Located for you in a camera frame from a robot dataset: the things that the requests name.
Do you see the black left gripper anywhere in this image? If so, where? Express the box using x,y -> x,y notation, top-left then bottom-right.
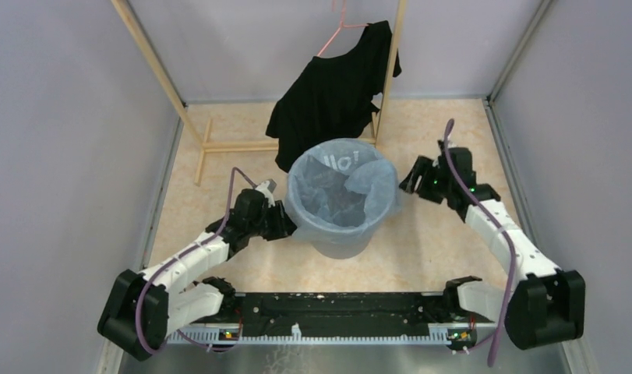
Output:
247,199 -> 300,241

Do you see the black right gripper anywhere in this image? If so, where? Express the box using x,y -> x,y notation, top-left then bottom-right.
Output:
398,155 -> 452,204

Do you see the grey plastic trash bin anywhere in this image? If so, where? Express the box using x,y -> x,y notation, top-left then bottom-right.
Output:
287,138 -> 399,261

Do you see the light blue trash bag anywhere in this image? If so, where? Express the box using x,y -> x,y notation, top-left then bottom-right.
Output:
283,138 -> 402,245

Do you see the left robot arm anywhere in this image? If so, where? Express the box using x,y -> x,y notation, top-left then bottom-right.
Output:
97,180 -> 295,361

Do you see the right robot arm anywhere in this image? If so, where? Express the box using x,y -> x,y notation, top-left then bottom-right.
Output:
400,147 -> 586,350

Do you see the wooden clothes rack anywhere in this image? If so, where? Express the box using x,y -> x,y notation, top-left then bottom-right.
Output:
111,0 -> 407,186

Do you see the black t-shirt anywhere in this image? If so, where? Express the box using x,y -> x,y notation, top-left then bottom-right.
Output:
266,20 -> 393,172

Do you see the pink clothes hanger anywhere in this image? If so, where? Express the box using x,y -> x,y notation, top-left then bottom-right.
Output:
316,0 -> 368,57

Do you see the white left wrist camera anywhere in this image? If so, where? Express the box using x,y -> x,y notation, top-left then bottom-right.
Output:
254,179 -> 277,207

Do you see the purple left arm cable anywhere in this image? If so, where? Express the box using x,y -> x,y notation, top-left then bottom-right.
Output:
133,166 -> 260,357

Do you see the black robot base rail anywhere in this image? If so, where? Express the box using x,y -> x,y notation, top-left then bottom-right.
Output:
198,292 -> 487,337

